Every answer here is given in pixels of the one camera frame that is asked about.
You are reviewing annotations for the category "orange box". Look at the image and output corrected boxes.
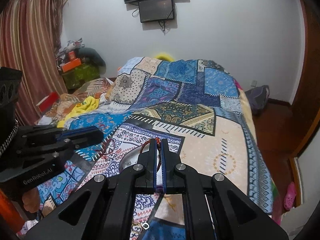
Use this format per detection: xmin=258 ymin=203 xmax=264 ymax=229
xmin=62 ymin=58 xmax=81 ymax=73

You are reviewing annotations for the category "pink slipper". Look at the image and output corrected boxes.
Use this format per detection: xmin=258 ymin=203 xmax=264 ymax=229
xmin=283 ymin=182 xmax=297 ymax=211

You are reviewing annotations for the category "patchwork patterned bedspread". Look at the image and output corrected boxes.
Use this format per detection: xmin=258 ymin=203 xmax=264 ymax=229
xmin=39 ymin=57 xmax=273 ymax=239

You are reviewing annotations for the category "left hand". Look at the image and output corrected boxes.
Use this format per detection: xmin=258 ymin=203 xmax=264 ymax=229
xmin=22 ymin=188 xmax=40 ymax=213

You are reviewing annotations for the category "brown striped blanket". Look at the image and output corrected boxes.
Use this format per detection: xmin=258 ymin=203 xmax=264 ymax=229
xmin=39 ymin=77 xmax=115 ymax=125

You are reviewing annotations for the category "grey backpack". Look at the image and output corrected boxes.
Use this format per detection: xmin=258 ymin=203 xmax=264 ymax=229
xmin=245 ymin=85 xmax=270 ymax=115

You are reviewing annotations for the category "white sliding wardrobe door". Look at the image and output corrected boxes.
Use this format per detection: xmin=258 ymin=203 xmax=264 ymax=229
xmin=297 ymin=136 xmax=319 ymax=205

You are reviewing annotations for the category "yellow cloth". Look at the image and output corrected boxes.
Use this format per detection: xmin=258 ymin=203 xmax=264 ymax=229
xmin=57 ymin=96 xmax=100 ymax=128

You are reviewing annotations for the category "red box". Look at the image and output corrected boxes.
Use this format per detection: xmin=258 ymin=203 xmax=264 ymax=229
xmin=36 ymin=92 xmax=60 ymax=113

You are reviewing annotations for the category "purple heart-shaped tin box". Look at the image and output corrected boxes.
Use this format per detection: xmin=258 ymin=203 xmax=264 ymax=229
xmin=119 ymin=146 xmax=146 ymax=173

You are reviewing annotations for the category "striped brown curtain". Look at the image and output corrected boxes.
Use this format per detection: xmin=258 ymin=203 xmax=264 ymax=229
xmin=1 ymin=0 xmax=67 ymax=125

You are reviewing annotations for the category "small black wall monitor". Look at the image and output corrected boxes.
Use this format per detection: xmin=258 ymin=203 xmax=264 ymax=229
xmin=138 ymin=0 xmax=175 ymax=23

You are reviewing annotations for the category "grey green cushion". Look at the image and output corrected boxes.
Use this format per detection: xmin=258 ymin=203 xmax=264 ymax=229
xmin=76 ymin=47 xmax=106 ymax=67

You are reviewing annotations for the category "wooden wardrobe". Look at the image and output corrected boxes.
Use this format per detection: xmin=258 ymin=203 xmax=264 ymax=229
xmin=289 ymin=0 xmax=319 ymax=159

